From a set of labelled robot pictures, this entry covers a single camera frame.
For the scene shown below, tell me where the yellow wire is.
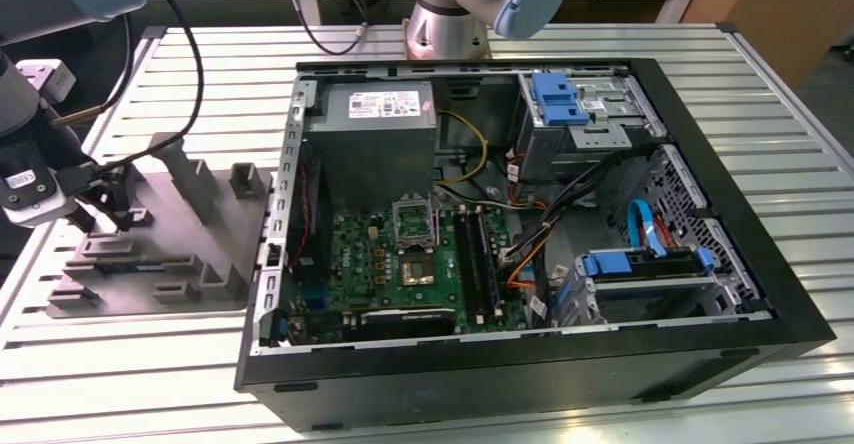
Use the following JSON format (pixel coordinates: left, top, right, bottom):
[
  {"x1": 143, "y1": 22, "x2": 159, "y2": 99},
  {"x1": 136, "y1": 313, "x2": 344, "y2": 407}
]
[{"x1": 436, "y1": 110, "x2": 490, "y2": 185}]

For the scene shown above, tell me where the thin cable with silver plug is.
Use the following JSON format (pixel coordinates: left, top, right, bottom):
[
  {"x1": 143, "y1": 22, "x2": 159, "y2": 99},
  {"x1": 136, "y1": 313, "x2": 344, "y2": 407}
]
[{"x1": 279, "y1": 0, "x2": 372, "y2": 58}]

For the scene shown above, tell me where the metal disk bay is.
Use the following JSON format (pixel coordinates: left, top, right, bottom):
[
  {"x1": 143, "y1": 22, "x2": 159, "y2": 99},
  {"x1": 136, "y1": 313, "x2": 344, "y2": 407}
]
[{"x1": 552, "y1": 248, "x2": 742, "y2": 328}]

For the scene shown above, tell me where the thin wire locking lever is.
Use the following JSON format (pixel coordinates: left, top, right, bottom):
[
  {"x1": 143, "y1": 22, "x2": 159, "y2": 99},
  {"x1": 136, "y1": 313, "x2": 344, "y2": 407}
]
[{"x1": 430, "y1": 198, "x2": 443, "y2": 255}]

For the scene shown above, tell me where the green motherboard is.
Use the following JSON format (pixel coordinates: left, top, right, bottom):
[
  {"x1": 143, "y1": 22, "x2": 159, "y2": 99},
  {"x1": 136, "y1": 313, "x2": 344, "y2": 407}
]
[{"x1": 286, "y1": 198, "x2": 535, "y2": 348}]

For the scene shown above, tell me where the metal drive cage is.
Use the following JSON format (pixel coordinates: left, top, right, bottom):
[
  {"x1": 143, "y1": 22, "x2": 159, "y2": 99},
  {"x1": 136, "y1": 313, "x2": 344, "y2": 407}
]
[{"x1": 516, "y1": 71, "x2": 669, "y2": 183}]

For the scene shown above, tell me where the black cable bundle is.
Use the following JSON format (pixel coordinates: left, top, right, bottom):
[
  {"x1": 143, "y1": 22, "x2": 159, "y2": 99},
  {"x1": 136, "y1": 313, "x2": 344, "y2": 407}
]
[{"x1": 499, "y1": 146, "x2": 659, "y2": 265}]

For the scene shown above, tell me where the black graphics card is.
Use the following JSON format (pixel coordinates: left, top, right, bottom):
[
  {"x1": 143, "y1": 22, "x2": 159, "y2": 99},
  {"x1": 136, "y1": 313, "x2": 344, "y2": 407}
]
[{"x1": 340, "y1": 304, "x2": 460, "y2": 344}]

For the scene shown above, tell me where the green RAM stick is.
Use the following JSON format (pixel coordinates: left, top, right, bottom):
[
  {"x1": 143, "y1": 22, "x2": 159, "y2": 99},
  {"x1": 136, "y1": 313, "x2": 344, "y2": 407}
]
[{"x1": 92, "y1": 259, "x2": 167, "y2": 272}]

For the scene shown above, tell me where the orange wire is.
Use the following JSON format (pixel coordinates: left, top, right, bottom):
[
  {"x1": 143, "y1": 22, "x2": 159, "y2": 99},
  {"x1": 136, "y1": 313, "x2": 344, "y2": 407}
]
[{"x1": 506, "y1": 228, "x2": 555, "y2": 294}]

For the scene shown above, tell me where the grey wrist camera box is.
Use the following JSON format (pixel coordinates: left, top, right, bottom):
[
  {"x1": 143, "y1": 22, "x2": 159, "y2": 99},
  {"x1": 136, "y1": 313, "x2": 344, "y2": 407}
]
[{"x1": 13, "y1": 59, "x2": 76, "y2": 101}]

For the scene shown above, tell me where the metal socket cover frame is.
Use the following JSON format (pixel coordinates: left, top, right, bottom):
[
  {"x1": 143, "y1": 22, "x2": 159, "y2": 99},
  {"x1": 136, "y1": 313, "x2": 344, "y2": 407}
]
[{"x1": 390, "y1": 194, "x2": 439, "y2": 254}]

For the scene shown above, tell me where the black RAM slot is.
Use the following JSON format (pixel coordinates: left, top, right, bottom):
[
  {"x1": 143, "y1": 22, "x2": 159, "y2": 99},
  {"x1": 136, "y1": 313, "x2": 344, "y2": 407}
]
[
  {"x1": 470, "y1": 206, "x2": 507, "y2": 318},
  {"x1": 452, "y1": 207, "x2": 488, "y2": 325}
]

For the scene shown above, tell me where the grey power supply unit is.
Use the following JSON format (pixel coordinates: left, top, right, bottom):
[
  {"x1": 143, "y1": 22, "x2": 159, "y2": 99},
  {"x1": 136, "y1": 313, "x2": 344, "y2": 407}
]
[{"x1": 303, "y1": 77, "x2": 442, "y2": 215}]

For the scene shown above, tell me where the CPU socket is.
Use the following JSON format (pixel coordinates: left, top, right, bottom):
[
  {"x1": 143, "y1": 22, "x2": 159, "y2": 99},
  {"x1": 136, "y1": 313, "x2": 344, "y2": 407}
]
[{"x1": 398, "y1": 256, "x2": 440, "y2": 288}]

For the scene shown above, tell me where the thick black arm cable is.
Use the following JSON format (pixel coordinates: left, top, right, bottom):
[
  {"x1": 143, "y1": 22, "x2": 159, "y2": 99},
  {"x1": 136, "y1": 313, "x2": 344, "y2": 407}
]
[{"x1": 83, "y1": 0, "x2": 206, "y2": 173}]

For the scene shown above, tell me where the grey plastic parts rack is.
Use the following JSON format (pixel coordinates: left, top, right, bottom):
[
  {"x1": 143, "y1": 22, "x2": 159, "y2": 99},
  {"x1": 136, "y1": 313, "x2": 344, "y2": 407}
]
[{"x1": 45, "y1": 132, "x2": 275, "y2": 320}]

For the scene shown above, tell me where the red data wire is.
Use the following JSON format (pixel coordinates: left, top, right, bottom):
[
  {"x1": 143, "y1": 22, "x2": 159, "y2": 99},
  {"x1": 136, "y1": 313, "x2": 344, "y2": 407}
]
[{"x1": 650, "y1": 213, "x2": 677, "y2": 251}]

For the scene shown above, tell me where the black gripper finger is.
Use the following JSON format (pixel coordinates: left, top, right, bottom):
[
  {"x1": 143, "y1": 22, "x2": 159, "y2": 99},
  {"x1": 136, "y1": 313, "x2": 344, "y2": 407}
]
[
  {"x1": 97, "y1": 162, "x2": 139, "y2": 236},
  {"x1": 64, "y1": 193, "x2": 101, "y2": 237}
]

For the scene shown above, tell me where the hard disk in blue carrier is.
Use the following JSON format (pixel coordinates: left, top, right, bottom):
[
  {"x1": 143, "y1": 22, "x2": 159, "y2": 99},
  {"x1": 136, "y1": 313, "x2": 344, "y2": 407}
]
[{"x1": 579, "y1": 246, "x2": 719, "y2": 283}]

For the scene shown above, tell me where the blue flat data wire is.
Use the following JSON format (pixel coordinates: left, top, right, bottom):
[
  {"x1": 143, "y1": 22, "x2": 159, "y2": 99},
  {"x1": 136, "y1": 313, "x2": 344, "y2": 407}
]
[{"x1": 626, "y1": 198, "x2": 669, "y2": 260}]

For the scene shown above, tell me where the black open PC case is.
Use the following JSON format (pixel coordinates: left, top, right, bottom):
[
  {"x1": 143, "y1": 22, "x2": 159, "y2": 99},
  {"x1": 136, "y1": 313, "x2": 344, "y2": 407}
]
[{"x1": 232, "y1": 56, "x2": 839, "y2": 433}]

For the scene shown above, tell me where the empty blue disk carrier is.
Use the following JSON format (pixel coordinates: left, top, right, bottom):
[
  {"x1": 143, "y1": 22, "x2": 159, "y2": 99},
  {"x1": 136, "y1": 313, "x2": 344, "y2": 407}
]
[{"x1": 530, "y1": 71, "x2": 594, "y2": 128}]

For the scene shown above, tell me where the wooden cabinet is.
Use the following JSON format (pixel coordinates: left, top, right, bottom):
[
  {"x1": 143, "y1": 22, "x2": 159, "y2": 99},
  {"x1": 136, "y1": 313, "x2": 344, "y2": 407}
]
[{"x1": 683, "y1": 0, "x2": 854, "y2": 90}]

